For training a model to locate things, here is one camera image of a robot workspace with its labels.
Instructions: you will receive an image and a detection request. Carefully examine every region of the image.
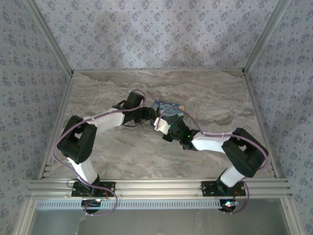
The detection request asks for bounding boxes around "blue starry pattern coaster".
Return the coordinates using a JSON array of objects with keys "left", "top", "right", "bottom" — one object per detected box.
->
[{"left": 152, "top": 99, "right": 186, "bottom": 123}]

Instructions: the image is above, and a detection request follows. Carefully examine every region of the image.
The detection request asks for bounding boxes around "black controller board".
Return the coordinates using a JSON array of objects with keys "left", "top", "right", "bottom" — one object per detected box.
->
[
  {"left": 81, "top": 198, "right": 103, "bottom": 214},
  {"left": 219, "top": 198, "right": 240, "bottom": 214}
]

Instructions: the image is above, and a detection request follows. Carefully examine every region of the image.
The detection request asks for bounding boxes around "grey metal shelf panel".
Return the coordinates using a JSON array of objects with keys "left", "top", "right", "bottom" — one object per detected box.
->
[{"left": 30, "top": 208, "right": 291, "bottom": 235}]

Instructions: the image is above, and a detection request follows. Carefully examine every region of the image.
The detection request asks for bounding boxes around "long aluminium frame rail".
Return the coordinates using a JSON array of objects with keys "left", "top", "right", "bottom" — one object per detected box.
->
[{"left": 25, "top": 178, "right": 293, "bottom": 199}]

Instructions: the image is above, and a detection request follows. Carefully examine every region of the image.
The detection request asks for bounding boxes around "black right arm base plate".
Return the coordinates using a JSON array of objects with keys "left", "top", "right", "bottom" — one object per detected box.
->
[{"left": 201, "top": 180, "right": 246, "bottom": 197}]

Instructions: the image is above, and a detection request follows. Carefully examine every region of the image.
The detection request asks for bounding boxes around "grey slotted cable duct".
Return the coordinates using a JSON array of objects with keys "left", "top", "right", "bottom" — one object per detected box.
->
[{"left": 36, "top": 198, "right": 229, "bottom": 211}]

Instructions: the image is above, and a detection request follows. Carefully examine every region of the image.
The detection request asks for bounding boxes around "aluminium side rail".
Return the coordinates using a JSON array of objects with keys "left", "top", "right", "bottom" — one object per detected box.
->
[
  {"left": 38, "top": 72, "right": 75, "bottom": 180},
  {"left": 243, "top": 72, "right": 281, "bottom": 179}
]

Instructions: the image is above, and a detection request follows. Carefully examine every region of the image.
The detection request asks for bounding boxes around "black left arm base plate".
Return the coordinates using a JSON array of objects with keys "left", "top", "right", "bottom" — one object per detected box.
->
[{"left": 71, "top": 180, "right": 116, "bottom": 198}]

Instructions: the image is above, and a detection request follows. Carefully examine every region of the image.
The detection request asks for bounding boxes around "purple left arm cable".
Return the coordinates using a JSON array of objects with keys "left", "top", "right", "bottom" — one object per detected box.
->
[{"left": 52, "top": 89, "right": 147, "bottom": 217}]

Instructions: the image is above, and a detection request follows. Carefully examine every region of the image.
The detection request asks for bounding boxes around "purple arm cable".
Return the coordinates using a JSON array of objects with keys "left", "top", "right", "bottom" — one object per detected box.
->
[
  {"left": 52, "top": 89, "right": 147, "bottom": 217},
  {"left": 157, "top": 107, "right": 271, "bottom": 216}
]

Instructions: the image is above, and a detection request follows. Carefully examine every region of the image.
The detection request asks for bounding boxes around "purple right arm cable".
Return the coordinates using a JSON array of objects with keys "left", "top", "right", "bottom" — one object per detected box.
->
[{"left": 157, "top": 107, "right": 271, "bottom": 216}]

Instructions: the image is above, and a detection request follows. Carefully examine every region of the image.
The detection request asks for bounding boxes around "aluminium upright post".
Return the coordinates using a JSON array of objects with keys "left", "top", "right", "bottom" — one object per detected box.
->
[
  {"left": 242, "top": 0, "right": 293, "bottom": 74},
  {"left": 25, "top": 0, "right": 74, "bottom": 75}
]

